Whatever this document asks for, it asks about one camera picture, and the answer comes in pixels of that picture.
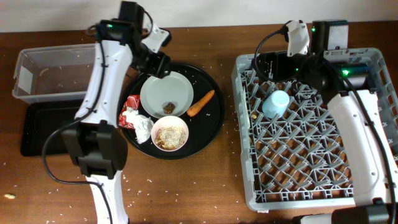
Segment grey round plate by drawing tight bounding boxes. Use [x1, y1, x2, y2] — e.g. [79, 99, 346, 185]
[140, 72, 194, 118]

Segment light blue plastic cup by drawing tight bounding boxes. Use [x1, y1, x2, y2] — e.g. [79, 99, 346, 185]
[262, 90, 290, 119]

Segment brown food scrap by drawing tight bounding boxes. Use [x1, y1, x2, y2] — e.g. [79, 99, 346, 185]
[163, 102, 175, 114]

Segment orange carrot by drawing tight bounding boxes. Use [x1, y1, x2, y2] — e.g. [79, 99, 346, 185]
[187, 90, 215, 117]

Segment white tissue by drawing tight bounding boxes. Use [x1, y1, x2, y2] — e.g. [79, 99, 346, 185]
[127, 112, 154, 144]

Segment pink bowl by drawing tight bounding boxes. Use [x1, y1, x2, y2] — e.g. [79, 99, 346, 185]
[151, 116, 189, 152]

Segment rice and food leftovers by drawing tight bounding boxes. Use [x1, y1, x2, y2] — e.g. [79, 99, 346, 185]
[155, 126, 187, 151]

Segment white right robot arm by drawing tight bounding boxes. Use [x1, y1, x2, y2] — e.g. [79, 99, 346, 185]
[252, 20, 397, 223]

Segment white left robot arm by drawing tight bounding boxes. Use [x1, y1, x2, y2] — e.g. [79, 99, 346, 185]
[61, 20, 171, 223]

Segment grey dishwasher rack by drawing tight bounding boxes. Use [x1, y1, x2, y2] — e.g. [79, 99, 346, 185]
[232, 48, 397, 212]

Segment black round tray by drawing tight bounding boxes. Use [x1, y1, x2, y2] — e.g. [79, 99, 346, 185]
[121, 62, 225, 160]

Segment clear plastic bin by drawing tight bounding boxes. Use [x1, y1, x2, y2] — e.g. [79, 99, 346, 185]
[12, 44, 95, 104]

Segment black rectangular tray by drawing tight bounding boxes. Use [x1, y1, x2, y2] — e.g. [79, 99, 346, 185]
[20, 100, 83, 157]

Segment peanut on table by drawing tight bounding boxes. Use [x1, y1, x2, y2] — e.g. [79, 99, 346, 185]
[4, 194, 16, 199]

